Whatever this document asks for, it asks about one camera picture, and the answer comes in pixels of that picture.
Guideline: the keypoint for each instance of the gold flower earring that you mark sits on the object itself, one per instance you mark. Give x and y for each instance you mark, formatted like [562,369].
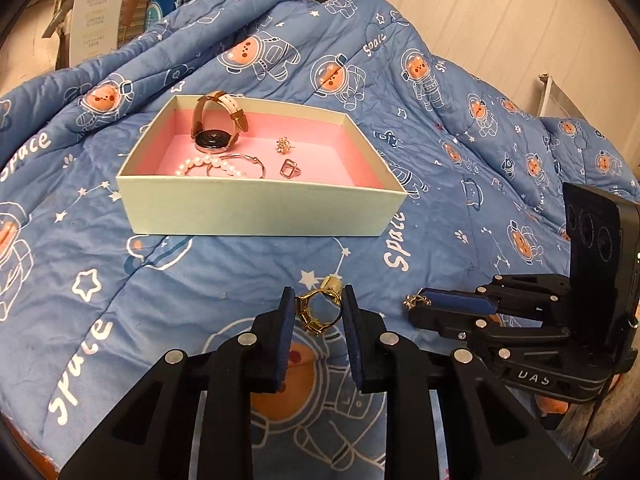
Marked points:
[285,146]

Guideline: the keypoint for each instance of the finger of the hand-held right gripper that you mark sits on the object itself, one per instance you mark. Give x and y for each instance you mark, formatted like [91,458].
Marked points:
[450,321]
[460,301]

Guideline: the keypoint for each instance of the pale green box pink inside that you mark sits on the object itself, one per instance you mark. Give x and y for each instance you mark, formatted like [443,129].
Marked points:
[260,210]

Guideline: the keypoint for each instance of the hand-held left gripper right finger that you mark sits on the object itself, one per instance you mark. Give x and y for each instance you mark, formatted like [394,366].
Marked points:
[352,340]

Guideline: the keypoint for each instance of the blue astronaut bear blanket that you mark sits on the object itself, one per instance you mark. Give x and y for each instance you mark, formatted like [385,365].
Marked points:
[250,270]

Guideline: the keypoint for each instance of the thin gold hoop bangle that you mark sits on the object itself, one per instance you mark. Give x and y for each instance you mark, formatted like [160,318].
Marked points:
[252,160]

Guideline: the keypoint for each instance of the blue astronaut bear pillow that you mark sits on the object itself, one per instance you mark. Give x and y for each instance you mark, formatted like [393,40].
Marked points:
[590,150]

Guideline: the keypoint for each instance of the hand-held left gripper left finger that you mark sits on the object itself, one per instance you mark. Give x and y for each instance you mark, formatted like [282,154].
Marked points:
[286,340]

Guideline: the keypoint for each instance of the tall white carton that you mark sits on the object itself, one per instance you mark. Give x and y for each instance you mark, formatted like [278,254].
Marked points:
[97,15]

